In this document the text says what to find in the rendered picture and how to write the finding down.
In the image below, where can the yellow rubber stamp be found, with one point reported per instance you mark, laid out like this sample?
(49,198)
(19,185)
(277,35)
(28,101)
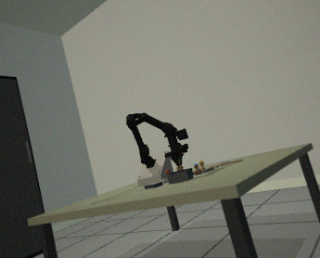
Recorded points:
(201,163)

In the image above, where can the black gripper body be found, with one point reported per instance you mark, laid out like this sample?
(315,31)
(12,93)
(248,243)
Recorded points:
(173,152)

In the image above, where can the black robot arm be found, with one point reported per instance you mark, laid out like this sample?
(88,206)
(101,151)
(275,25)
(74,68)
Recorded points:
(167,128)

